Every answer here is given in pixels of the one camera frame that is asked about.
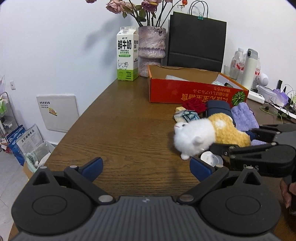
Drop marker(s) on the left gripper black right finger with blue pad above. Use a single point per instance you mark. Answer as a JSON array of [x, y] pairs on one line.
[[210, 178]]

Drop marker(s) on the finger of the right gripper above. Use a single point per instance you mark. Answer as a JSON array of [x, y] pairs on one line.
[[224, 149], [266, 133]]

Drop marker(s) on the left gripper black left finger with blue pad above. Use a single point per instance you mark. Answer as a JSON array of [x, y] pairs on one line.
[[81, 178]]

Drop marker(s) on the white yellow plush toy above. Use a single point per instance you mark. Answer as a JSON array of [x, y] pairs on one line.
[[197, 136]]

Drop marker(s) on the blue snack wrapper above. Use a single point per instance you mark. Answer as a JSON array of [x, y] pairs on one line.
[[186, 116]]

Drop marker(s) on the white round jar lid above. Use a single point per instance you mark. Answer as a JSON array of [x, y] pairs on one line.
[[211, 159]]

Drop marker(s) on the person hand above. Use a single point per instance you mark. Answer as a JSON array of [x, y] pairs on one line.
[[286, 192]]

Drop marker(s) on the purple knitted cloth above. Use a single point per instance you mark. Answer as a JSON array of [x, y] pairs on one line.
[[244, 117]]

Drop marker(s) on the navy blue case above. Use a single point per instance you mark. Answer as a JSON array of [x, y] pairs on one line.
[[218, 106]]

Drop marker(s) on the red fabric flower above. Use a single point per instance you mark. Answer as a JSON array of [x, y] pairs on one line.
[[195, 105]]

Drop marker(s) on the white thermos bottle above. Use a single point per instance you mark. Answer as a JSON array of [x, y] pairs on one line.
[[249, 68]]

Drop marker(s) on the bag of papers on floor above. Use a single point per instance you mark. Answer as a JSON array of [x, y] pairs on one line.
[[29, 147]]

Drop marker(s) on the clear plastic water bottle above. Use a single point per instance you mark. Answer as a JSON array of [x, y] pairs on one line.
[[237, 64]]

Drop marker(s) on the clear glass cup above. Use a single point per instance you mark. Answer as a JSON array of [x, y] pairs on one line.
[[226, 70]]

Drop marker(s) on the orange cardboard box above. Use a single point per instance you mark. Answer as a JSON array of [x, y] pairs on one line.
[[176, 84]]

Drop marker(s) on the black paper shopping bag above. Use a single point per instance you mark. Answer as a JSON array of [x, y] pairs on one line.
[[195, 43]]

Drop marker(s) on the teal binder clip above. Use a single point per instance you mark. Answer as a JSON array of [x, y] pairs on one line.
[[200, 17]]

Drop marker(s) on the purple ceramic vase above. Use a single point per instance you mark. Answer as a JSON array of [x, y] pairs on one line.
[[152, 45]]

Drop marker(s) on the white green milk carton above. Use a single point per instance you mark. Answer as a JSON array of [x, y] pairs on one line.
[[127, 41]]

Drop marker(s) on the dried rose bouquet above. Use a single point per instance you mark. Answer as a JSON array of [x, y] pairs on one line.
[[152, 12]]

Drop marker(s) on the white wall panel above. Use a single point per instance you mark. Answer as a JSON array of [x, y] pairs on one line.
[[59, 112]]

